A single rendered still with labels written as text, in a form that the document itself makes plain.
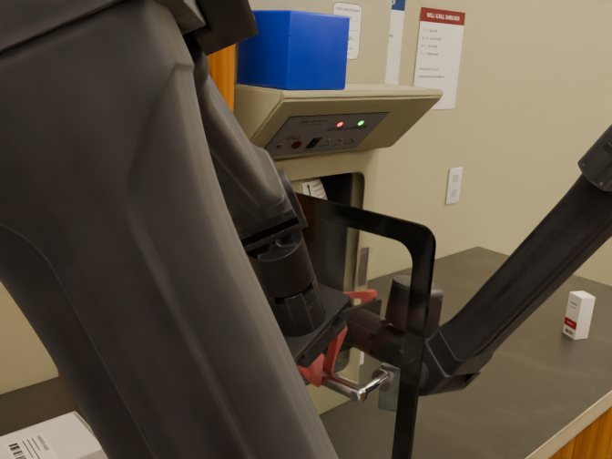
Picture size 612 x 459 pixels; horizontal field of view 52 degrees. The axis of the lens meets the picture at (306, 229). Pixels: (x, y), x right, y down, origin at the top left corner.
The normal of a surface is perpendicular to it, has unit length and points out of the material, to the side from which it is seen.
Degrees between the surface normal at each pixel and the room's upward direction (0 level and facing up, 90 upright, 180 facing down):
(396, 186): 90
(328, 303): 26
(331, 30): 90
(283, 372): 65
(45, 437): 0
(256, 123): 90
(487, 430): 0
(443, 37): 90
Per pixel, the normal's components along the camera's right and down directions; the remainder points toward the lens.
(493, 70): 0.68, 0.24
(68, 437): 0.05, -0.96
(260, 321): 0.93, -0.37
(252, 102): -0.73, 0.15
